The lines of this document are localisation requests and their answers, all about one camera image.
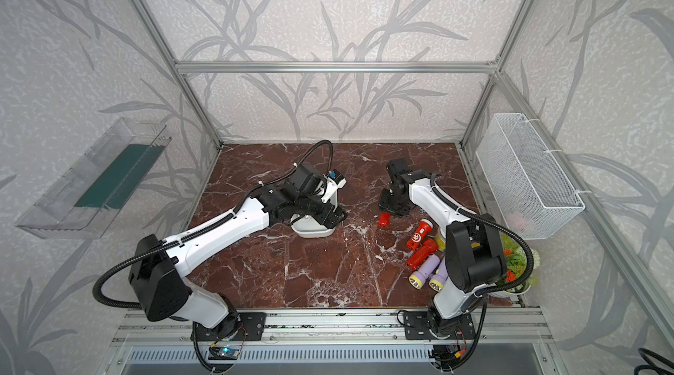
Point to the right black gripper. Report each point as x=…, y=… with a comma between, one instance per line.
x=382, y=205

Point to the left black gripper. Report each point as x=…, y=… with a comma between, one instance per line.
x=333, y=220

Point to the red flashlight long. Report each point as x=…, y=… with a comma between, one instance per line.
x=384, y=220

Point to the white plastic storage box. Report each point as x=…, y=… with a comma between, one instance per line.
x=306, y=227

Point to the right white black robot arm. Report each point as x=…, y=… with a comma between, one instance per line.
x=475, y=257

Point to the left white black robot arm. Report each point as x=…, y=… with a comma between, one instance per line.
x=160, y=268

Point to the red flashlight with logo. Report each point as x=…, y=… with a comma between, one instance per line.
x=423, y=229

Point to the red flashlight lower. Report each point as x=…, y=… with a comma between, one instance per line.
x=428, y=248

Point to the round jar with label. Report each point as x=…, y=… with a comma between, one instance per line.
x=440, y=241

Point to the purple flashlight lower left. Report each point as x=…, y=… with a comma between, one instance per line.
x=419, y=277

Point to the purple flashlight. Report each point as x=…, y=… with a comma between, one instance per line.
x=439, y=279
x=419, y=277

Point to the purple flashlight lower right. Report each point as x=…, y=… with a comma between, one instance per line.
x=439, y=279

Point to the potted artificial flower plant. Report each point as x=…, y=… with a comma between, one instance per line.
x=516, y=265

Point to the green shelf liner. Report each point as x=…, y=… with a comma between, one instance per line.
x=117, y=183

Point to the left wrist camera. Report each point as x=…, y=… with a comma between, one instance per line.
x=334, y=181

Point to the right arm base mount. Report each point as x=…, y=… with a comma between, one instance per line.
x=420, y=325

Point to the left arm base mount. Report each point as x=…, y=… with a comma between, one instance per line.
x=247, y=326

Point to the white wire mesh basket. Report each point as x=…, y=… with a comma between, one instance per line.
x=533, y=193

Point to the aluminium front rail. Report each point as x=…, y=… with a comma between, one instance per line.
x=314, y=326

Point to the clear plastic wall shelf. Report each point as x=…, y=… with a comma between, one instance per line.
x=54, y=215

